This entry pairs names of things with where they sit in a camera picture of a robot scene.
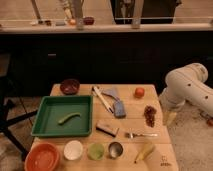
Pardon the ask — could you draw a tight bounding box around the blue sponge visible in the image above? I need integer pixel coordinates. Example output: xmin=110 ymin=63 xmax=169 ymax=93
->
xmin=113 ymin=101 xmax=126 ymax=118

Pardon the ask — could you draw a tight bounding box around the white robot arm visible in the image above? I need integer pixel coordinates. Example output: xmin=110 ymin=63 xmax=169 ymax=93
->
xmin=159 ymin=63 xmax=213 ymax=126

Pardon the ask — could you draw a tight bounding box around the white small bowl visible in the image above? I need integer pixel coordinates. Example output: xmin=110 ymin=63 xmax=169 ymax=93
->
xmin=63 ymin=140 xmax=83 ymax=161

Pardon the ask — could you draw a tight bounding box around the dark purple bowl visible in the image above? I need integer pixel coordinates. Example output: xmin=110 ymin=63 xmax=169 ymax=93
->
xmin=60 ymin=79 xmax=80 ymax=95

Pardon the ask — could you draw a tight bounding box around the dark red background bowl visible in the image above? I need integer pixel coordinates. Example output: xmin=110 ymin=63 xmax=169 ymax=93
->
xmin=83 ymin=17 xmax=95 ymax=25

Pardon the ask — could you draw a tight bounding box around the orange bowl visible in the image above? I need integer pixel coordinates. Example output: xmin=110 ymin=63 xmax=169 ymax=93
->
xmin=24 ymin=143 xmax=60 ymax=171

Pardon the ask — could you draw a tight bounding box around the bunch of dark grapes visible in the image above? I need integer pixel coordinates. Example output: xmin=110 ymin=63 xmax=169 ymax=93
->
xmin=144 ymin=106 xmax=156 ymax=127

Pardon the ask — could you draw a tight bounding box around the yellow banana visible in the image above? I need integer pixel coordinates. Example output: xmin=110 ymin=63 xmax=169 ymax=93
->
xmin=135 ymin=143 xmax=155 ymax=163

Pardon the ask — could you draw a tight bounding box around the red tomato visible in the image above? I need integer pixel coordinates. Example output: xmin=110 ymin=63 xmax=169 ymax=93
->
xmin=134 ymin=87 xmax=145 ymax=98

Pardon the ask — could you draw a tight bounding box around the wooden table board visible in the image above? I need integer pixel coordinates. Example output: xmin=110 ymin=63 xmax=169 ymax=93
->
xmin=33 ymin=85 xmax=179 ymax=171

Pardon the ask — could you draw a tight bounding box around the silver fork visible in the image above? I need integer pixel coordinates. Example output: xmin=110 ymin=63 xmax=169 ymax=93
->
xmin=125 ymin=132 xmax=158 ymax=139

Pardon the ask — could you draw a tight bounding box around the wooden block brush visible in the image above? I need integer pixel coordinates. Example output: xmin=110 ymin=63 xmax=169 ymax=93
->
xmin=96 ymin=122 xmax=119 ymax=137

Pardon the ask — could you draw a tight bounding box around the metal cup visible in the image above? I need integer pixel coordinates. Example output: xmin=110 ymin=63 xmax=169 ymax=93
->
xmin=108 ymin=142 xmax=123 ymax=159

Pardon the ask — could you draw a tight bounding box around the light green cup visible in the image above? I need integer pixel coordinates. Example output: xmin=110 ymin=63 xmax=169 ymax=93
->
xmin=87 ymin=143 xmax=105 ymax=160

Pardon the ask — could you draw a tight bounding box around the green bean pod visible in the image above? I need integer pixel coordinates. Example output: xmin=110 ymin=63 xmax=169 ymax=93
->
xmin=58 ymin=113 xmax=81 ymax=125

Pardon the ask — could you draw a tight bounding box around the green plastic tray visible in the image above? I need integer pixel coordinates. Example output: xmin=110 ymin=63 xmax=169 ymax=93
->
xmin=31 ymin=95 xmax=93 ymax=137

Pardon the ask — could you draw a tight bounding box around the black chair base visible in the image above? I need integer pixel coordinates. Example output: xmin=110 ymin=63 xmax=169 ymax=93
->
xmin=0 ymin=75 xmax=38 ymax=162

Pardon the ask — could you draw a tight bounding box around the white handled knife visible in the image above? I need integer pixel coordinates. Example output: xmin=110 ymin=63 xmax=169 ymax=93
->
xmin=92 ymin=86 xmax=114 ymax=114

